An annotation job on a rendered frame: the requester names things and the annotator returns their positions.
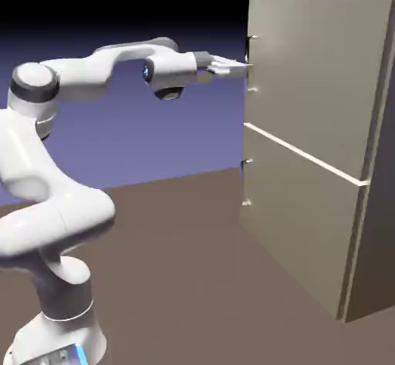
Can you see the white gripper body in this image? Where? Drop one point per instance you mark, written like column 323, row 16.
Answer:
column 226, row 65

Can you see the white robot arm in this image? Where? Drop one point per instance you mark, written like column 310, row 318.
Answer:
column 46, row 216

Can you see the large beige cabinet door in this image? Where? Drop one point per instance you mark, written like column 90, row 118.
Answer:
column 314, row 78

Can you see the beige cabinet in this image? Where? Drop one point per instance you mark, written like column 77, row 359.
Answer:
column 311, row 142

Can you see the small beige cabinet door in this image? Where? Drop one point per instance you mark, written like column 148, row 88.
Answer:
column 296, row 216

